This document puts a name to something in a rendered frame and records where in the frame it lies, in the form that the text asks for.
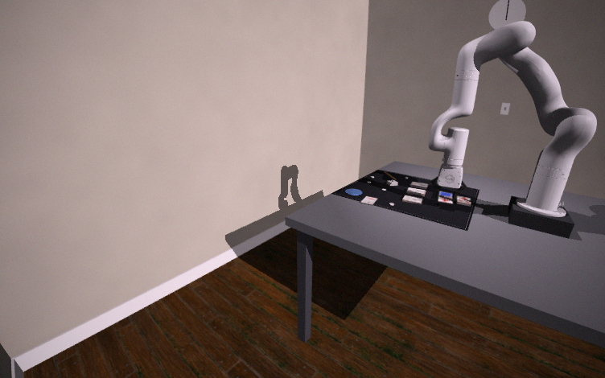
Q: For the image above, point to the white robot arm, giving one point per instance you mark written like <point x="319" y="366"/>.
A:
<point x="573" y="127"/>

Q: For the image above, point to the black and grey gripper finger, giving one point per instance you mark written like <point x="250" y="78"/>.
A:
<point x="435" y="186"/>
<point x="459" y="190"/>

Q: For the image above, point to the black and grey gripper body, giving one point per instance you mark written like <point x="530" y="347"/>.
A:
<point x="450" y="176"/>

